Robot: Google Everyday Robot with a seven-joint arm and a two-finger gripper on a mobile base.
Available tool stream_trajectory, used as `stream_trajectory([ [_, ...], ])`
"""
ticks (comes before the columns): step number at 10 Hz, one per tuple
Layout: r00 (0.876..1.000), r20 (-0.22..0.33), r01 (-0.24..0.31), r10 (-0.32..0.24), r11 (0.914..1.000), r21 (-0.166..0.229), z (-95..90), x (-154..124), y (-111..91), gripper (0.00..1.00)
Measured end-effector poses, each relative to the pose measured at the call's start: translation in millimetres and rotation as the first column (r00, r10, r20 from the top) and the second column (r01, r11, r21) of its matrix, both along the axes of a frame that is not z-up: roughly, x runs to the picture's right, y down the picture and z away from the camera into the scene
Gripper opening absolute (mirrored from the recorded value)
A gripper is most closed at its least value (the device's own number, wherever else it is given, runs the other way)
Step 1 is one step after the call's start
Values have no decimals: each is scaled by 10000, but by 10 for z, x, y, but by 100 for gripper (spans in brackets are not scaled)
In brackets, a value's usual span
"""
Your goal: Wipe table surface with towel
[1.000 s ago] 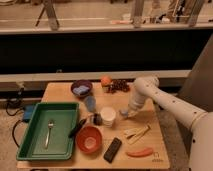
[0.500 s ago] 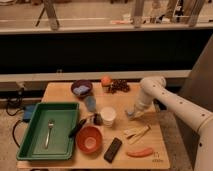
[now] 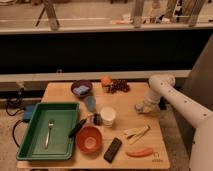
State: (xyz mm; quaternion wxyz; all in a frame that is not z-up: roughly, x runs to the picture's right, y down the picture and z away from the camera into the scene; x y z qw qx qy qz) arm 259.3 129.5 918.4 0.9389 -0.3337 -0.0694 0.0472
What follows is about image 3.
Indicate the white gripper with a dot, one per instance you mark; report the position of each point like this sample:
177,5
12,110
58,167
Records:
148,107

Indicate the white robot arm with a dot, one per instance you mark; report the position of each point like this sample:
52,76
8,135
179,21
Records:
200,117

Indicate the dark grapes bunch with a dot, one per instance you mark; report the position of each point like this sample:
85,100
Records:
119,85

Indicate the white paper cup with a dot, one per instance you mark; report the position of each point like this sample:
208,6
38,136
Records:
108,115

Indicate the orange fruit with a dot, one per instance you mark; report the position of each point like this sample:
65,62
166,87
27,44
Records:
106,81

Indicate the small dark can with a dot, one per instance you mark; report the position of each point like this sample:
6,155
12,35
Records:
97,120

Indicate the blue plastic cup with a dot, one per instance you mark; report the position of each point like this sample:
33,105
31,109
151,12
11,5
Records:
90,103

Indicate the black remote control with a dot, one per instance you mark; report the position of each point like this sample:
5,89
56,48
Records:
112,150

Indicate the orange bowl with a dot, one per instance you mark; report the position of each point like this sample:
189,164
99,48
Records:
89,139

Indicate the purple bowl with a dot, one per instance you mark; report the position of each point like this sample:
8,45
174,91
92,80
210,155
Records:
79,83

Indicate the silver fork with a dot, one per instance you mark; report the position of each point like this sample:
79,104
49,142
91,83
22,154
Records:
50,126

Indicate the green plastic tray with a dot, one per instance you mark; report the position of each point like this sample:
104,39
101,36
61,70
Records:
60,147

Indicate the blue power box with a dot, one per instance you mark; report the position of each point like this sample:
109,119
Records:
28,113

